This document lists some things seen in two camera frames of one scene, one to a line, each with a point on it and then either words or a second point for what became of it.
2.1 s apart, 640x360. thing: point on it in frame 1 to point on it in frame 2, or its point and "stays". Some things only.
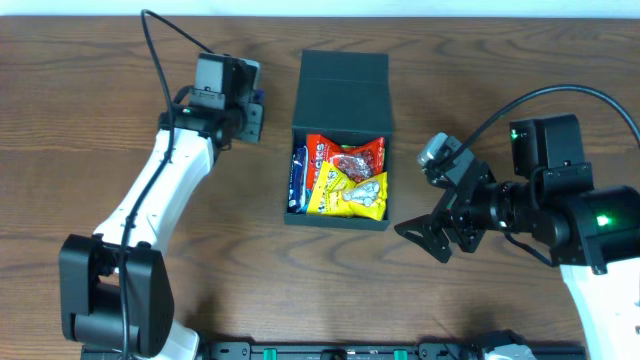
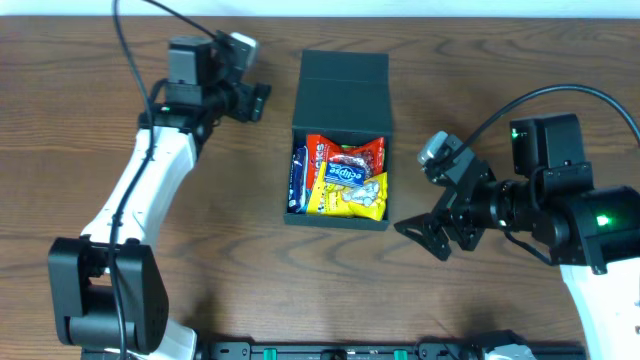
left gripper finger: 253,132 to 263,93
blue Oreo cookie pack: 297,189 stays
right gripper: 463,212 stays
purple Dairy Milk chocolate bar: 297,200 stays
